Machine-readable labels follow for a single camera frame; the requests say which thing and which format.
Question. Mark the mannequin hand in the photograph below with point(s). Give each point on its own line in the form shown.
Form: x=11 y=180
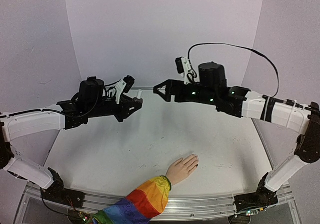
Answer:
x=182 y=168

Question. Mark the aluminium front rail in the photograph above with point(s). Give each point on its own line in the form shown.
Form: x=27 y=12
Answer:
x=187 y=208

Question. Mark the white nail polish cap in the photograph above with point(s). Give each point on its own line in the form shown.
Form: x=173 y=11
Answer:
x=139 y=93

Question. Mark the purple nail polish bottle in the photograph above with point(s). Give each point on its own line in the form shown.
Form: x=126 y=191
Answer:
x=138 y=100

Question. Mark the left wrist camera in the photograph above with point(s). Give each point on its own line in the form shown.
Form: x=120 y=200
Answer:
x=123 y=86

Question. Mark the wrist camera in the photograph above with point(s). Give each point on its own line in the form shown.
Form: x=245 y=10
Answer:
x=123 y=86
x=185 y=69

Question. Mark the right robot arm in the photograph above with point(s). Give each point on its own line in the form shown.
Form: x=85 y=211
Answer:
x=278 y=141

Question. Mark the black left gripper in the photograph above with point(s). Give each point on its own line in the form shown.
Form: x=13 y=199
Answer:
x=127 y=104

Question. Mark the rainbow sleeve forearm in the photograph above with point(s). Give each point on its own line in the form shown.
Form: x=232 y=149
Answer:
x=140 y=206

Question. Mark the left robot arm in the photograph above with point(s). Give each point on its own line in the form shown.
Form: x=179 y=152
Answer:
x=65 y=115

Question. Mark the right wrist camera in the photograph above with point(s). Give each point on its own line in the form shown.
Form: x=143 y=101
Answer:
x=185 y=69

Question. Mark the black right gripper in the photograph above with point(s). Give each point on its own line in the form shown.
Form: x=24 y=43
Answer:
x=172 y=91

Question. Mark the aluminium back edge strip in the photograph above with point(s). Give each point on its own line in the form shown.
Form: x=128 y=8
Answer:
x=143 y=88

